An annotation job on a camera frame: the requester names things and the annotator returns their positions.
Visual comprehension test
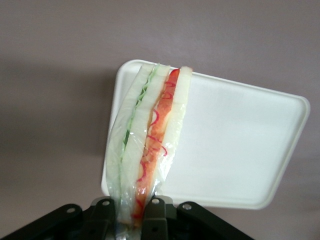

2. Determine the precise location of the plastic-wrapped triangle sandwich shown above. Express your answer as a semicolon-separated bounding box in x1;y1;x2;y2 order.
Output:
103;62;195;240

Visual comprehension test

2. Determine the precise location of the cream rectangular serving tray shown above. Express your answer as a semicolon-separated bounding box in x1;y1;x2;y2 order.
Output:
100;58;312;210

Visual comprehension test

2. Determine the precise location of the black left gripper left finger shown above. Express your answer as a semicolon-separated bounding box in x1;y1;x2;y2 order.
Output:
0;196;119;240

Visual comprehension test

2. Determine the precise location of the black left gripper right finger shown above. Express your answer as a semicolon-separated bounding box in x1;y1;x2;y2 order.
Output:
142;195;255;240

